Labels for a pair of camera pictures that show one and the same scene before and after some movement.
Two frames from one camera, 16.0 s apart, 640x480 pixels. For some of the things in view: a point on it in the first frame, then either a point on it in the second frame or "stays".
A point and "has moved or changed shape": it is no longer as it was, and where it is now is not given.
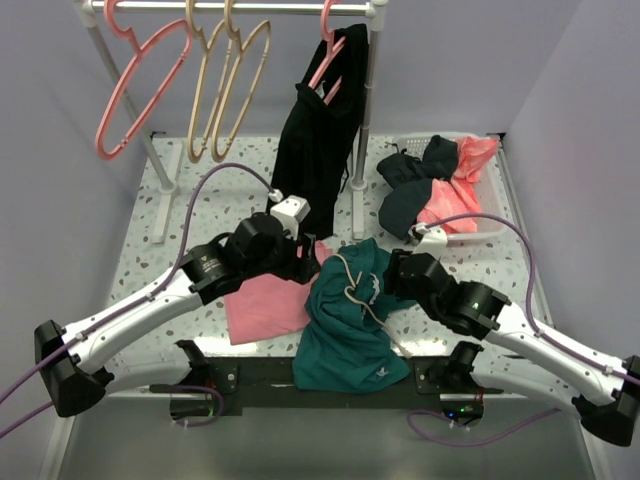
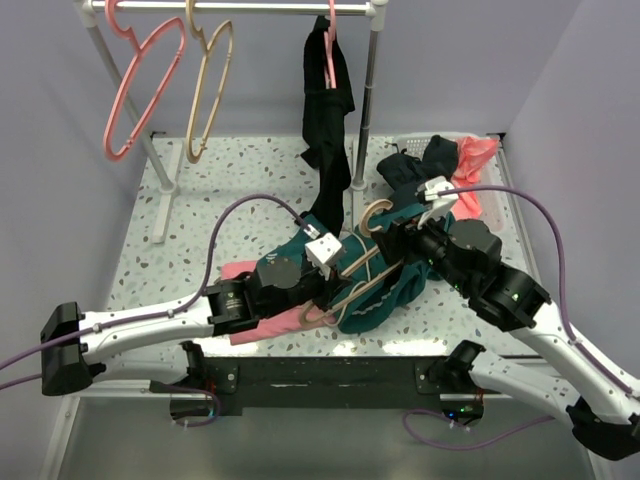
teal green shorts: [347, 344] has moved or changed shape
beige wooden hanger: [196, 30] stays
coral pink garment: [457, 194] stays
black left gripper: [303, 269] to [329, 289]
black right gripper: [391, 279] to [389, 241]
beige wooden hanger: [235, 36] to [366, 231]
